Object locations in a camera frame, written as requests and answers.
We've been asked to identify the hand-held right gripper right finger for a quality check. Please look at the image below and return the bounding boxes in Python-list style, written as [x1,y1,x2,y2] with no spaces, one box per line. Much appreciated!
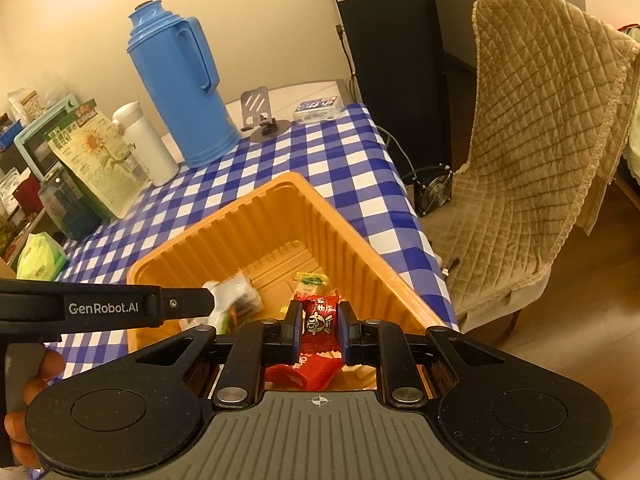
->
[337,302,516,408]

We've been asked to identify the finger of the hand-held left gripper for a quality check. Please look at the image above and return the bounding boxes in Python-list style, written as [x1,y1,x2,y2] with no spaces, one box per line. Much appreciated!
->
[160,286,216,318]

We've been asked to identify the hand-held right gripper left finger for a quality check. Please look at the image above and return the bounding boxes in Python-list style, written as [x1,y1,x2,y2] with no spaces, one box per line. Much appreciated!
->
[125,305,304,409]

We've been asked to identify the red snack packet cartoon face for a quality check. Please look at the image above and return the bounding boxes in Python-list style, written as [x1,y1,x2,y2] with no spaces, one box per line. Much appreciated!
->
[292,290,342,357]

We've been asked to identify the red snack packet white print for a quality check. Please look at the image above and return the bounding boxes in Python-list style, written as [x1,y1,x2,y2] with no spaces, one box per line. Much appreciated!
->
[264,352,341,390]

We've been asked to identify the silver white snack packet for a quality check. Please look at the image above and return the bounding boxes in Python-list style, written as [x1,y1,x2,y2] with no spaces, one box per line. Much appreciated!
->
[202,271,264,333]

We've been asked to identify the yellow green candy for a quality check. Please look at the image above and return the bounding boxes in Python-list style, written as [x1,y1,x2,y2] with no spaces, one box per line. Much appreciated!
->
[292,271,333,295]

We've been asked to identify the orange plastic tray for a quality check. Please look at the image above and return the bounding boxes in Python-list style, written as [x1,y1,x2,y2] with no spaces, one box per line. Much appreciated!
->
[126,171,458,391]

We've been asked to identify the person's left hand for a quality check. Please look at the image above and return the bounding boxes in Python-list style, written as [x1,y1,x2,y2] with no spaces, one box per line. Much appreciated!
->
[4,351,66,467]

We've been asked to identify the green tissue pack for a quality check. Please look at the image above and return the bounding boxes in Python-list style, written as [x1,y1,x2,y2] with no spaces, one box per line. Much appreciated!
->
[17,233,68,281]

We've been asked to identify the dark glass jar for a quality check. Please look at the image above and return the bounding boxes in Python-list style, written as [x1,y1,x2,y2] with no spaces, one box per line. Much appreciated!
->
[39,167,106,241]

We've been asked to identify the dark red box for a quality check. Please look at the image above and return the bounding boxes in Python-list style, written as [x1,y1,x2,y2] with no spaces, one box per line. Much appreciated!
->
[12,172,43,213]

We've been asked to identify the green sunflower print bag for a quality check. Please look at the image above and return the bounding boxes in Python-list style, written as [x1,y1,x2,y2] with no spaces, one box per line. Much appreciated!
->
[46,101,151,220]

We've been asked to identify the white insulated bottle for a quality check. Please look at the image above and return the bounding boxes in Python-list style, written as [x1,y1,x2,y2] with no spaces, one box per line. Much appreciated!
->
[111,102,179,187]

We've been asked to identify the light blue toaster oven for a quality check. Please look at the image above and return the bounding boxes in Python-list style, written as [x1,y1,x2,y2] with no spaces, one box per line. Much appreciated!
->
[14,96,76,176]

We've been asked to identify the small black fan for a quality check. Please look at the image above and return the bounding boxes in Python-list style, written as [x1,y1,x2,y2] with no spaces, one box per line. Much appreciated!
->
[414,167,453,217]

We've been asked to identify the clear bag of nuts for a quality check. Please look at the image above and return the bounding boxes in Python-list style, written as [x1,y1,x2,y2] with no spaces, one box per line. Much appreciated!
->
[7,89,42,126]

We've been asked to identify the grey metal phone stand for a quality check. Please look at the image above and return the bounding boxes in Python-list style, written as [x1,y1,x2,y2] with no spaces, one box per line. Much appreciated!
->
[241,87,291,143]

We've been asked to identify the blue thermos jug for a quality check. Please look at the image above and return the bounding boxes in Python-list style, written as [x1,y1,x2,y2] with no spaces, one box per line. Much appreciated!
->
[126,0,241,168]

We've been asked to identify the small clear plastic box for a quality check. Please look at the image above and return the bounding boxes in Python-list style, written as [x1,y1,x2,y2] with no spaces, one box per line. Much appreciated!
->
[293,96,344,126]

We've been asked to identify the beige quilted chair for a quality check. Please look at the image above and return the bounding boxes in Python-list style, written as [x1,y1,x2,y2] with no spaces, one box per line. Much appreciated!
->
[420,0,640,333]

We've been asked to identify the black refrigerator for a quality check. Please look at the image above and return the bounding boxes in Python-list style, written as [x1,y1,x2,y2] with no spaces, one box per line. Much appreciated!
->
[327,0,453,186]

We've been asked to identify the black power cable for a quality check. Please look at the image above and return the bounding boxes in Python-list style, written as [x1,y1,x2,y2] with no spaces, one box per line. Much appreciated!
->
[336,24,418,178]

